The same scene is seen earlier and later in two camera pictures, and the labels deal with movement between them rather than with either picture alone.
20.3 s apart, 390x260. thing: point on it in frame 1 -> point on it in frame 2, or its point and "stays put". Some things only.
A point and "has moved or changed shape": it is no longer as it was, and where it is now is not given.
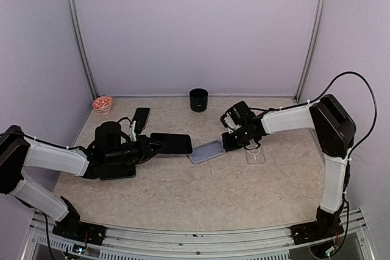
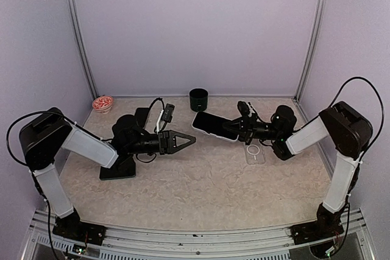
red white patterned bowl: [102, 104] stays put
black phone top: [174, 143] has moved or changed shape
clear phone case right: [255, 156] stays put
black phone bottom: [117, 170] stays put
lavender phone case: [206, 151] -> [212, 125]
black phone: [141, 116] stays put
